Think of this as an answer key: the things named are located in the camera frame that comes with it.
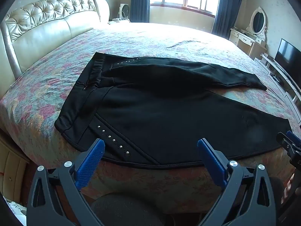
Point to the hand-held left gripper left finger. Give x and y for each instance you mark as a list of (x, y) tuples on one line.
[(91, 162)]

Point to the cream dressing table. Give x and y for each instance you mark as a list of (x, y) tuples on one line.
[(244, 41)]

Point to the white fan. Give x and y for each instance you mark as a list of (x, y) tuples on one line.
[(124, 10)]

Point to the white oval vanity mirror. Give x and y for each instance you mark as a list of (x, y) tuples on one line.
[(258, 22)]

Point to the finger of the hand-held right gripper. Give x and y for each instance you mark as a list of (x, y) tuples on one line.
[(283, 142), (294, 137)]

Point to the white television stand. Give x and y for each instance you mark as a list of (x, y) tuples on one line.
[(282, 76)]

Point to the person's right hand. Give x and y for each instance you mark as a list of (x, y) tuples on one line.
[(288, 188)]

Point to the cream tufted leather headboard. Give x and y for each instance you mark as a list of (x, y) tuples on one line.
[(42, 33)]

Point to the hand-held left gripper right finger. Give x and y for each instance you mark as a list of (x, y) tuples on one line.
[(211, 160)]

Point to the black studded pants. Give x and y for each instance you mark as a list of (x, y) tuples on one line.
[(152, 113)]

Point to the black television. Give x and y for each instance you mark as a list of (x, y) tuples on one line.
[(288, 56)]

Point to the dark blue curtain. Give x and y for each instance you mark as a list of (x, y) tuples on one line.
[(225, 9), (138, 0)]

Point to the floral bedspread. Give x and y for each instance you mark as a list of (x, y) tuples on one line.
[(47, 87)]

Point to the beige nightstand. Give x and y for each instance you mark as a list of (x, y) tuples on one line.
[(11, 169)]

